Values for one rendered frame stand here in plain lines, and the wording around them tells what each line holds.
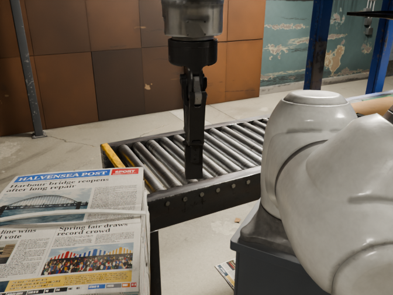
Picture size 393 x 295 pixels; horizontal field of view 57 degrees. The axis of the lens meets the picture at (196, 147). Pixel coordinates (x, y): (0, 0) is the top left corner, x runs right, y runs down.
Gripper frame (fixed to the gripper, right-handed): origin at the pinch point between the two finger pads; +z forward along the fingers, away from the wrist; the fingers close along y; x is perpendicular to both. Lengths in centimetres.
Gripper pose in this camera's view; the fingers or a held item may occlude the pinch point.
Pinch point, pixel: (193, 159)
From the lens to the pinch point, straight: 63.1
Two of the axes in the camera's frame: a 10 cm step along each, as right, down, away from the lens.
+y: 1.3, 4.0, -9.1
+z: 0.0, 9.2, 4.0
